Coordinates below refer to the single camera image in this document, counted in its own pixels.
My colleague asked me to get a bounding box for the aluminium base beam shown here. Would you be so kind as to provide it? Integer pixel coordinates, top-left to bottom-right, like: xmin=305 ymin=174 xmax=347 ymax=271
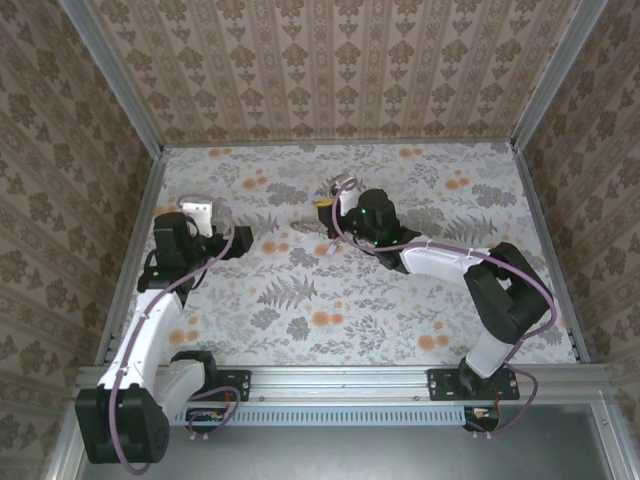
xmin=78 ymin=364 xmax=621 ymax=407

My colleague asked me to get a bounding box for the aluminium table side rail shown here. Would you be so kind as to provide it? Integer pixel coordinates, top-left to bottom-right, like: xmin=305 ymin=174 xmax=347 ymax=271
xmin=47 ymin=147 xmax=169 ymax=480
xmin=512 ymin=144 xmax=640 ymax=480

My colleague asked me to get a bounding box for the aluminium frame post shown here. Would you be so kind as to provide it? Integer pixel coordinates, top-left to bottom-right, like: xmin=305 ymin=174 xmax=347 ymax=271
xmin=58 ymin=0 xmax=165 ymax=154
xmin=510 ymin=0 xmax=611 ymax=151

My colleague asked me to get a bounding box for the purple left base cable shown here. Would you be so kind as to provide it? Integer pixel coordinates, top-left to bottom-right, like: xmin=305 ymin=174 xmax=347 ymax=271
xmin=184 ymin=384 xmax=242 ymax=442

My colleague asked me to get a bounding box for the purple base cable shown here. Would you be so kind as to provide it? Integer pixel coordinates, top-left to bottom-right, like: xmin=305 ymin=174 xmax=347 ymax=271
xmin=184 ymin=384 xmax=242 ymax=442
xmin=462 ymin=362 xmax=540 ymax=442

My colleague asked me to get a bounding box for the grey slotted cable duct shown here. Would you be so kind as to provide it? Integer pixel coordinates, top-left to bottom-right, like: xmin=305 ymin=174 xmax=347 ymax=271
xmin=172 ymin=403 xmax=501 ymax=427

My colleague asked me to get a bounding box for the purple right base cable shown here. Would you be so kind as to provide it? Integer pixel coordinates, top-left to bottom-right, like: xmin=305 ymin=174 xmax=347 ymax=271
xmin=462 ymin=362 xmax=540 ymax=442

